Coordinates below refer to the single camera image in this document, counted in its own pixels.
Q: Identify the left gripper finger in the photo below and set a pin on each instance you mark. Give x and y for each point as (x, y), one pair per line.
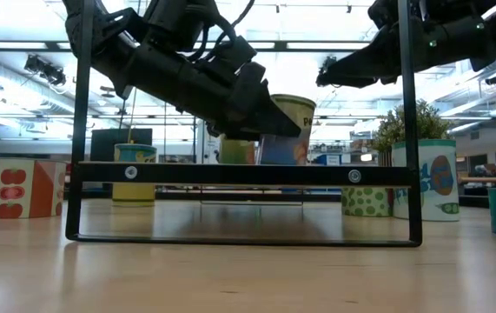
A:
(269, 124)

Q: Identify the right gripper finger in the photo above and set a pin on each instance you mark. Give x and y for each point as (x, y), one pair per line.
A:
(360, 69)

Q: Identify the pale green label can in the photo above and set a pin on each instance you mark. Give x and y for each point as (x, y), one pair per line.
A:
(297, 106)

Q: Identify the green yellow label can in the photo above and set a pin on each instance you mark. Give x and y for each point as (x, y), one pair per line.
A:
(235, 153)

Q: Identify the teal yellow corn can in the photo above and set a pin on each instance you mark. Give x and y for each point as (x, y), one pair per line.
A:
(134, 153)

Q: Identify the green dotted can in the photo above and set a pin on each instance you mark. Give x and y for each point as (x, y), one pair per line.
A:
(365, 202)

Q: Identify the white can blue print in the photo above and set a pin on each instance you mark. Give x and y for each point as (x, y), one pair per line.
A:
(438, 174)

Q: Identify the tomato print can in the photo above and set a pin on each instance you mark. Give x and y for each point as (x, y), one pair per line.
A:
(26, 187)

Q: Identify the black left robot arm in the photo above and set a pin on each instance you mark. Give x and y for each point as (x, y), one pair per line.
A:
(113, 48)

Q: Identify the black ceiling fixture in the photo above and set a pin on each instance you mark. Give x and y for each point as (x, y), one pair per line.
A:
(45, 69)
(328, 64)
(495, 79)

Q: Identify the white cabinet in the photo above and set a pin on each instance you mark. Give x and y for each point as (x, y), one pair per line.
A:
(211, 150)

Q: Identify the wooden tray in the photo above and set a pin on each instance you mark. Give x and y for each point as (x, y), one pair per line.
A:
(239, 174)

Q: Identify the potted plant ribbed pot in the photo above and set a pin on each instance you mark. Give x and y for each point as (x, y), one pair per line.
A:
(430, 124)

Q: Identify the ceiling disc fixture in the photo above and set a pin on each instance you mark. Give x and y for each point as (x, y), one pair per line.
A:
(107, 90)

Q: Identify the black box monitor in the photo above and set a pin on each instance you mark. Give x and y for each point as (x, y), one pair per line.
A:
(102, 145)

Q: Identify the background wooden table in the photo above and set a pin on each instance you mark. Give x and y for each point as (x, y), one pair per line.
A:
(491, 179)

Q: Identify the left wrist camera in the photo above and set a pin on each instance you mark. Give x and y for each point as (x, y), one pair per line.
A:
(232, 52)

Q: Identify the black aluminium table frame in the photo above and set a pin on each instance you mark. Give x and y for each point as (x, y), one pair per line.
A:
(247, 195)

